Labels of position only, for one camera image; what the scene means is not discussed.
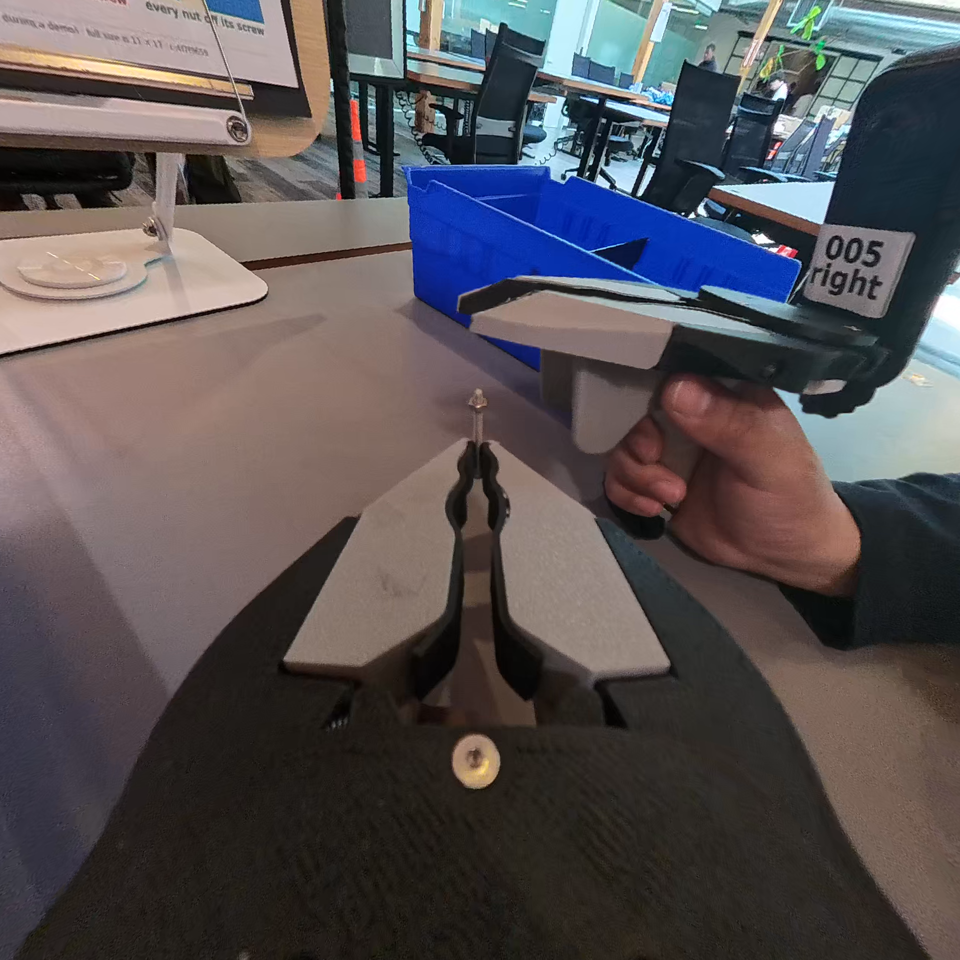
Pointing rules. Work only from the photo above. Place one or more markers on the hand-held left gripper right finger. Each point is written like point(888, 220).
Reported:
point(577, 592)

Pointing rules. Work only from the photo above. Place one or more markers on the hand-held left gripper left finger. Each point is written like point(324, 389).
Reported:
point(375, 585)

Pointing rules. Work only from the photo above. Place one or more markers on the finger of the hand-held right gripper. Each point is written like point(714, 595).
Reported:
point(622, 289)
point(585, 330)

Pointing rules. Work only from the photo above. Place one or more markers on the small metal nut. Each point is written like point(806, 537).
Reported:
point(477, 401)

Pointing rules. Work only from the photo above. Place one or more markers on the blue divided plastic bin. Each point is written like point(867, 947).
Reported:
point(465, 247)

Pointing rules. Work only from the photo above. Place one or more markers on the small metal screw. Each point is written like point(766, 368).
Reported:
point(477, 439)

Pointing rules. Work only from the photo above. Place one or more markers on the person's right forearm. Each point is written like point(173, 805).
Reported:
point(907, 562)

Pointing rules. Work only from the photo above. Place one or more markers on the brown-edged grey desk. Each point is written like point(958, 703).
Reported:
point(300, 225)

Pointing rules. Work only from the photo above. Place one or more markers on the person's right hand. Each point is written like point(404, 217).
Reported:
point(757, 495)

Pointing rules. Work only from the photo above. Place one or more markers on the black office chair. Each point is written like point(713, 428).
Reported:
point(510, 82)
point(757, 135)
point(697, 112)

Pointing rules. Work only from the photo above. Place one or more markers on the green hanging plant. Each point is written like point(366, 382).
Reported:
point(808, 22)

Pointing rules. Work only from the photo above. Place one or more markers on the orange traffic cone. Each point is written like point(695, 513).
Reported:
point(361, 172)

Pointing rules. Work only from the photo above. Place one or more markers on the long wooden top table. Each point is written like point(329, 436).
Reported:
point(450, 75)

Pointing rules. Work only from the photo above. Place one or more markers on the white document stand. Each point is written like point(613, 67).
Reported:
point(210, 292)

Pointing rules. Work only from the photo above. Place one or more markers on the black stanchion pole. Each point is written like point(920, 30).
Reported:
point(341, 75)

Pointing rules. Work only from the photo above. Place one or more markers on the silver-framed dark panel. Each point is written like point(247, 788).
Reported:
point(375, 30)

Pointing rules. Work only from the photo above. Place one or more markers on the wooden backing board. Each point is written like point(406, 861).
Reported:
point(319, 75)

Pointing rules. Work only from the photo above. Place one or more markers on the printed instruction sheet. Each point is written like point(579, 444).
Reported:
point(150, 34)

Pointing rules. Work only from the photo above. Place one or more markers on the wooden support post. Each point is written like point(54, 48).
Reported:
point(430, 30)

